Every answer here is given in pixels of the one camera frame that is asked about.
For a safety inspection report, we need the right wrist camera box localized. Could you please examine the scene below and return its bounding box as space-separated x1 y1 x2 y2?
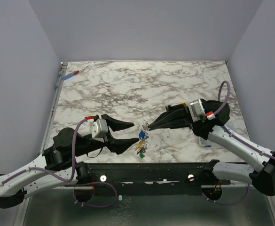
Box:
188 99 215 122

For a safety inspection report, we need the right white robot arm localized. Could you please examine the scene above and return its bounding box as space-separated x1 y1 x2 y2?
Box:
148 99 275 196

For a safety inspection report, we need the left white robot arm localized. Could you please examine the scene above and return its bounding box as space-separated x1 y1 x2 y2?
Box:
0 114 139 209

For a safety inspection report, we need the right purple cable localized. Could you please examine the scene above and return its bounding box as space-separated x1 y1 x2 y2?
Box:
211 81 275 189

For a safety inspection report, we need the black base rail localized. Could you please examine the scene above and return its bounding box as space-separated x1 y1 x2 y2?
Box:
75 160 230 196

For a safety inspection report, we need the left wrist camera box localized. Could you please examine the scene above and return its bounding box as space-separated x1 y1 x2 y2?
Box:
85 115 109 141

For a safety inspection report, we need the blue tag key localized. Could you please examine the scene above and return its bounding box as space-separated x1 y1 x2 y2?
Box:
139 130 148 140

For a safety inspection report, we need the left aluminium side rail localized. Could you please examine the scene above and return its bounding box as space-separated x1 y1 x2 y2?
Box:
38 62 68 154

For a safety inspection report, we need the clear plastic screw box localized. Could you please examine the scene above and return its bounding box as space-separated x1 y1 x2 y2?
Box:
198 137 212 147

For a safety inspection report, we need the blue handled screwdriver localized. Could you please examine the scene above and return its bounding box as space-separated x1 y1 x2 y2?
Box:
62 66 89 81

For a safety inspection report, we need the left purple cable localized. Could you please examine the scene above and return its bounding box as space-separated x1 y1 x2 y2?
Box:
0 117 92 203

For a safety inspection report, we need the yellow key tag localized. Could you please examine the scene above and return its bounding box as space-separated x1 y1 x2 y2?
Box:
135 140 144 150

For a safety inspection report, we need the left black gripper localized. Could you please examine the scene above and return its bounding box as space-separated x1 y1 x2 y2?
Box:
74 114 140 157

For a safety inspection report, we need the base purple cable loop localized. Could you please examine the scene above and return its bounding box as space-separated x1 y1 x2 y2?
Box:
73 178 119 208

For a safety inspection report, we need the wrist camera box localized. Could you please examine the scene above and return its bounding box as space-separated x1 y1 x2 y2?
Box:
188 99 215 122
85 115 109 141

